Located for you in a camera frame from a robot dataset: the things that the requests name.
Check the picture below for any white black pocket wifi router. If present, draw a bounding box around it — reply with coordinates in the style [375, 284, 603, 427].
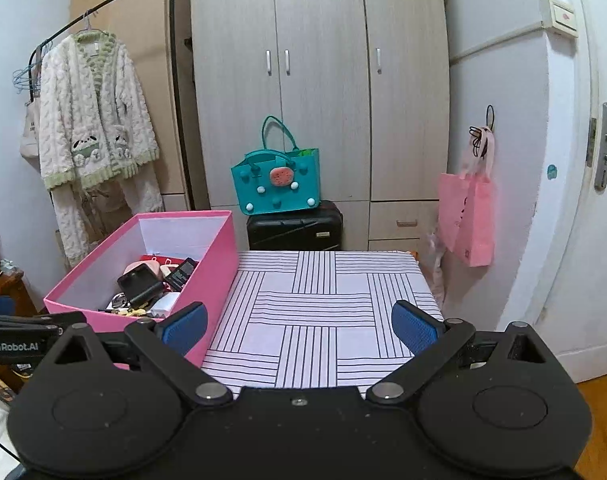
[148, 292, 180, 318]

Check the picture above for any yellow star-shaped toy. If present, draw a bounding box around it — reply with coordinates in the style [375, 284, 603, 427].
[111, 308, 147, 318]

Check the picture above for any black flat battery pack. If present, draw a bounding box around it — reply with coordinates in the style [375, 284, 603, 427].
[164, 258, 198, 292]

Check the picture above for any black foam tray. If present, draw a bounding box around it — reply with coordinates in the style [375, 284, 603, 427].
[117, 266, 164, 306]

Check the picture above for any round pink compact case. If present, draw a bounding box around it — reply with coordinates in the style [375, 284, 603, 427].
[123, 259, 163, 280]

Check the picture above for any pink cardboard storage box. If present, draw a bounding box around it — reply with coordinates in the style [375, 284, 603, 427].
[44, 210, 238, 366]

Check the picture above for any red glasses-print booklet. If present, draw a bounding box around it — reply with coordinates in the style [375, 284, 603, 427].
[140, 255, 183, 266]

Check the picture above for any striped white tablecloth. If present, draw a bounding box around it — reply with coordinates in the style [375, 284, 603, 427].
[201, 252, 442, 392]

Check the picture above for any pink paper shopping bag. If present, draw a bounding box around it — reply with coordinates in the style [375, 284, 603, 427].
[438, 127, 495, 268]

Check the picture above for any white door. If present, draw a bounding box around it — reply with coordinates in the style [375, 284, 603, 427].
[535, 0, 607, 382]

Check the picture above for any black hard-shell suitcase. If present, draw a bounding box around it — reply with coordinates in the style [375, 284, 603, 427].
[247, 200, 343, 252]

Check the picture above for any teal felt handbag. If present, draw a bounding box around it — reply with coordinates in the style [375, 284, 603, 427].
[230, 115, 322, 216]

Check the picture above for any cream green knit cardigan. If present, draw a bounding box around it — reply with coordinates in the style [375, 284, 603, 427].
[38, 29, 163, 266]

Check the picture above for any beige wooden wardrobe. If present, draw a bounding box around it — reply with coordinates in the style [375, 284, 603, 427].
[190, 0, 450, 250]

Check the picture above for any black clothes rack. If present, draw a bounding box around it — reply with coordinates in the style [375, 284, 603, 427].
[28, 0, 207, 210]

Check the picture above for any silver door handle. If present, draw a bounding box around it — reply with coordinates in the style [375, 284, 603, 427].
[594, 102, 607, 192]

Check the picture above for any white wall switch box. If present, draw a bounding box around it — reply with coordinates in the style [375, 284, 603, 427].
[540, 0, 578, 38]

